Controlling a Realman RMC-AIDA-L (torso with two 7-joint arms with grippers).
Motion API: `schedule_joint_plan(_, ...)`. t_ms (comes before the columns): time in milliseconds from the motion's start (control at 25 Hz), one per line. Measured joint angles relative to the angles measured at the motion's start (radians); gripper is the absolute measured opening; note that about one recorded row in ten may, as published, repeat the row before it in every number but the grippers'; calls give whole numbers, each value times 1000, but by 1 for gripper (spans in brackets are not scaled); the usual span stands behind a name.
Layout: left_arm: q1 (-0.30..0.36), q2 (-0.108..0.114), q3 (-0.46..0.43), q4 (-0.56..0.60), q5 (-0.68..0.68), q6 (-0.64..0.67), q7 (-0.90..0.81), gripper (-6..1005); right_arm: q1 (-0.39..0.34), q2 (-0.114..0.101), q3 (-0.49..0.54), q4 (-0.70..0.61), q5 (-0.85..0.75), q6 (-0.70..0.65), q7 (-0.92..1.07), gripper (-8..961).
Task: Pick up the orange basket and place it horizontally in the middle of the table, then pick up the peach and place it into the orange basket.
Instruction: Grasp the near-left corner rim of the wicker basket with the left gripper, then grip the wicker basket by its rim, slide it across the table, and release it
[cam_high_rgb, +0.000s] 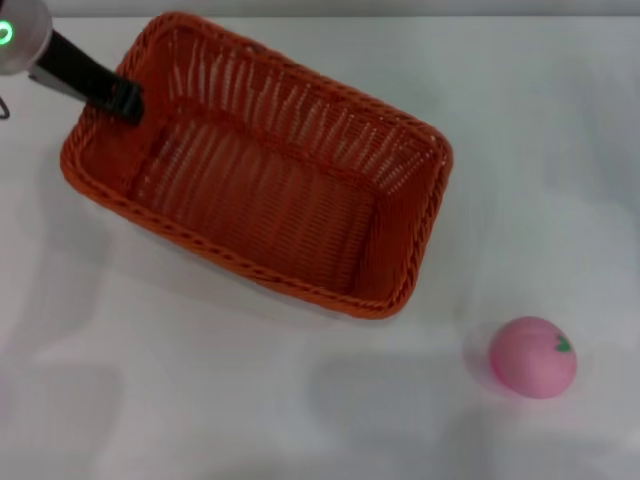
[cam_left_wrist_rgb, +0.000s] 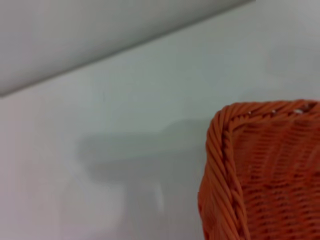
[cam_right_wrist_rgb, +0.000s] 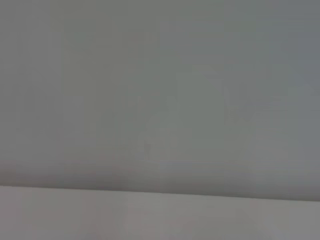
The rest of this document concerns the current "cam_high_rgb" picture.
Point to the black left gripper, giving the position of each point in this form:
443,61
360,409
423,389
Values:
75,62

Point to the orange woven plastic basket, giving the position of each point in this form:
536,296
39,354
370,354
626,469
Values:
260,200

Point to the pink toy peach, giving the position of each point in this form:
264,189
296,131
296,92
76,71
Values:
532,360

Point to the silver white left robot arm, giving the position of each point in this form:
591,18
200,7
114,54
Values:
25,45

